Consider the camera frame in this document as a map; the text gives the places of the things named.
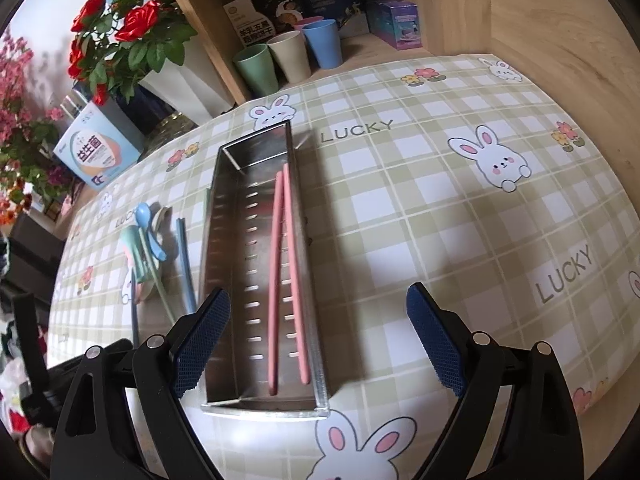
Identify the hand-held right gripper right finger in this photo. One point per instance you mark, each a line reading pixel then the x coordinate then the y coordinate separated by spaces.
pixel 435 345

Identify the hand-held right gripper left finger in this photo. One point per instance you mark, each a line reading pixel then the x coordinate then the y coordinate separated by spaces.
pixel 200 345

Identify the blue chopstick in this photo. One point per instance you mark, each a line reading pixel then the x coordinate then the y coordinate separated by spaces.
pixel 185 260
pixel 134 310

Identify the metal utensil tray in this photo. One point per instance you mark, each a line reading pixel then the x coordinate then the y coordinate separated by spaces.
pixel 240 260

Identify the beige spoon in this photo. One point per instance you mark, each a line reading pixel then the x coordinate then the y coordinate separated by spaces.
pixel 162 220

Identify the blue spoon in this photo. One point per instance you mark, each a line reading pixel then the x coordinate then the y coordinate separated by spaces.
pixel 143 212

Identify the pink chopstick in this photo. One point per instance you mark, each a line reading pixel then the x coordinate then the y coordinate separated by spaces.
pixel 295 280
pixel 274 285

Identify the green spoon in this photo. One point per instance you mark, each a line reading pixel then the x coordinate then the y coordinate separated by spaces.
pixel 131 245

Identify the checked bunny tablecloth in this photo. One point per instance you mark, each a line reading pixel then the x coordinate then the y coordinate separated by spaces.
pixel 425 210

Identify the purple flower plant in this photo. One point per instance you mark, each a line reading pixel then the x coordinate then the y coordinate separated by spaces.
pixel 55 177

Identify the light blue and orange box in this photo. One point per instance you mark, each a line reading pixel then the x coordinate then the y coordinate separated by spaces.
pixel 95 150

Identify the gold tin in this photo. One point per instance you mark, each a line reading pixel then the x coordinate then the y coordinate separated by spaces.
pixel 170 127

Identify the pink flower plant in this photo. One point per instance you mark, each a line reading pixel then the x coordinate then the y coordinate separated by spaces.
pixel 20 110

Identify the white vase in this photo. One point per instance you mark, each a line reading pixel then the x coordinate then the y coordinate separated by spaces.
pixel 190 85

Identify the green cup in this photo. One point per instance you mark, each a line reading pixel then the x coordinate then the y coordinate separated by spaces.
pixel 256 72

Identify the beige cup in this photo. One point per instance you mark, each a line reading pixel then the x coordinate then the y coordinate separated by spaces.
pixel 290 57

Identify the wooden shelf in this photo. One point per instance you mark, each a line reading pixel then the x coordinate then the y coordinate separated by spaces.
pixel 210 25

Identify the blue cup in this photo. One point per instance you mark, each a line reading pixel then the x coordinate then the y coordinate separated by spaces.
pixel 322 42

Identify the purple box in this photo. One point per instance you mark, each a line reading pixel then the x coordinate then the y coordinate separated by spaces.
pixel 397 22

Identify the white and black snack box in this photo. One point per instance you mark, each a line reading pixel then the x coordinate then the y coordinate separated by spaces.
pixel 247 22

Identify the red rose plant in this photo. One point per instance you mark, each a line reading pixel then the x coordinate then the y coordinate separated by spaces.
pixel 135 22

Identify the pink cup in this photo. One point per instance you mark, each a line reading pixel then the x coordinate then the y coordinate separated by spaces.
pixel 306 22

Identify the dark box with moon print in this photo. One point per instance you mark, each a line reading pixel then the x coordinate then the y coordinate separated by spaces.
pixel 282 5

